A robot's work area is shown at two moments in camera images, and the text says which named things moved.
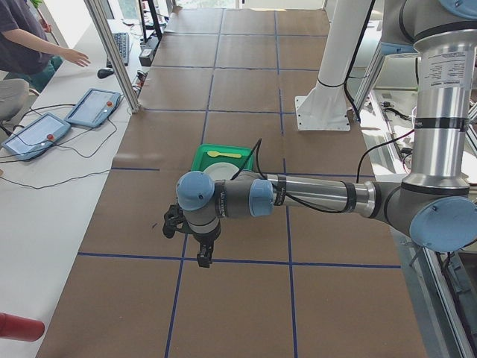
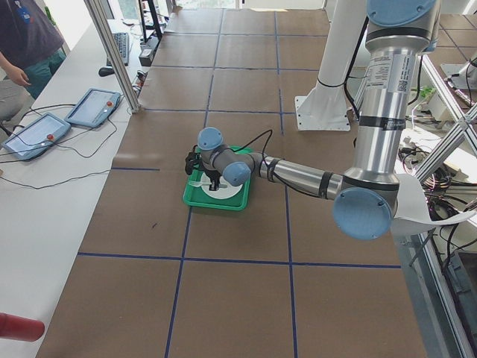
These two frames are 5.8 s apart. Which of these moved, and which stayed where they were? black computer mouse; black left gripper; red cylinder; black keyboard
Moved: black left gripper
Stayed: red cylinder; black computer mouse; black keyboard
